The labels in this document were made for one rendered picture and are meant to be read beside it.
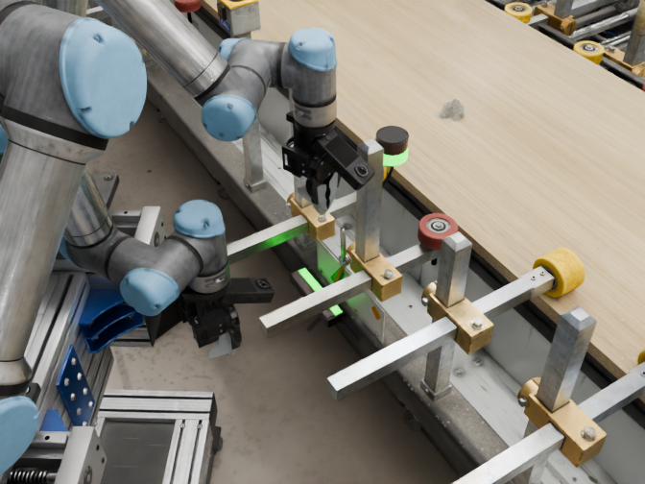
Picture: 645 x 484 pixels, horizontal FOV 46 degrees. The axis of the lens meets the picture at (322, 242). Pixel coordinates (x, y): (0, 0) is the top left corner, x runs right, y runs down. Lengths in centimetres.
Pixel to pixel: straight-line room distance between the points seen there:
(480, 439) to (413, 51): 111
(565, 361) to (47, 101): 75
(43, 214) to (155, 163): 244
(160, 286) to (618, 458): 91
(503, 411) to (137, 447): 97
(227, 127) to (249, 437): 134
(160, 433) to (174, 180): 137
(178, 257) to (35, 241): 32
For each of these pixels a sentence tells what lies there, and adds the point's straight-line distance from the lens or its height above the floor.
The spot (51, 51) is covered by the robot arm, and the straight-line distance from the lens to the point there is 85.
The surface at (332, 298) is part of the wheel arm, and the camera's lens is 147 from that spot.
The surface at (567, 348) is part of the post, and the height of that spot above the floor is 112.
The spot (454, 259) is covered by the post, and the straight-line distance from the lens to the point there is 123.
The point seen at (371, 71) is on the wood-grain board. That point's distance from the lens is 205.
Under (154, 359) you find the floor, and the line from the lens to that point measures 253.
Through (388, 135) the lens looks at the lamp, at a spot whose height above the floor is 115.
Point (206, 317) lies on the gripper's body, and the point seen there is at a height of 97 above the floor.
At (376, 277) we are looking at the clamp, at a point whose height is 87.
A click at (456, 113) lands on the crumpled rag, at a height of 91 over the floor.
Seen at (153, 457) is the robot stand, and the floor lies 21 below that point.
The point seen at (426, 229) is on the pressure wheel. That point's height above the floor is 91.
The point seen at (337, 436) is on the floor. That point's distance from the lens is 229.
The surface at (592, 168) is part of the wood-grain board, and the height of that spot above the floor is 90.
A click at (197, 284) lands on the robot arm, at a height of 105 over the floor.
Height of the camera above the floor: 194
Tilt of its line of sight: 43 degrees down
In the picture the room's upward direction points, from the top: 1 degrees counter-clockwise
